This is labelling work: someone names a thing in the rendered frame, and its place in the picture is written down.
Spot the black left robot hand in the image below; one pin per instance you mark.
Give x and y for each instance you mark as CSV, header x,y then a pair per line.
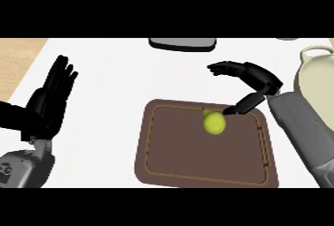
x,y
46,100

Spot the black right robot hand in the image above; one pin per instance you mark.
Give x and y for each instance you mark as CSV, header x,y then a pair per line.
x,y
256,77

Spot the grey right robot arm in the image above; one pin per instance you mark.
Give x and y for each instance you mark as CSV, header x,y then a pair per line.
x,y
300,132

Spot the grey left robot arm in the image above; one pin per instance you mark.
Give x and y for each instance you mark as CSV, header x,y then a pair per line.
x,y
22,167

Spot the cream pot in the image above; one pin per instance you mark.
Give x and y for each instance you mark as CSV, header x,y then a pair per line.
x,y
318,79

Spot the brown tray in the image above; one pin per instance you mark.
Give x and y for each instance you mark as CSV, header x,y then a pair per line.
x,y
204,147

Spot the small grey object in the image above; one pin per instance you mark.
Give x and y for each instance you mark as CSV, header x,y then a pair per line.
x,y
287,39

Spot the dark grey appliance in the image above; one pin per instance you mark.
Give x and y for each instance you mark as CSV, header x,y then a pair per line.
x,y
182,44

